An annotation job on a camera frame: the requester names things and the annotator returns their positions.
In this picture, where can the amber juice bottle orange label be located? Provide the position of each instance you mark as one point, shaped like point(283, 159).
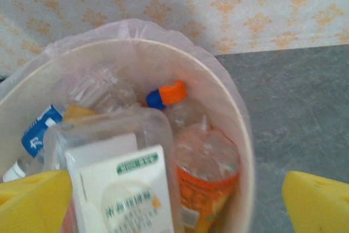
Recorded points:
point(201, 189)

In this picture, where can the orange cap bottle red label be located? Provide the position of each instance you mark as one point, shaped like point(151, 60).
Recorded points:
point(173, 92)

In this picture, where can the square bottle white-green label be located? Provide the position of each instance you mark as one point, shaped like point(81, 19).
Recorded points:
point(122, 189)

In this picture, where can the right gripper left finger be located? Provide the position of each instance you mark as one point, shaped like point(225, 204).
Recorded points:
point(32, 205)

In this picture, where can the clear bottle blue label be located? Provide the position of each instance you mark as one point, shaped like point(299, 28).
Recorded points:
point(38, 132)

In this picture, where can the cream plastic bin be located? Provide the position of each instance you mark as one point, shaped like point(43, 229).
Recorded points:
point(245, 145)

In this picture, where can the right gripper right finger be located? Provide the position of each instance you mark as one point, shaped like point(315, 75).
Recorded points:
point(319, 205)

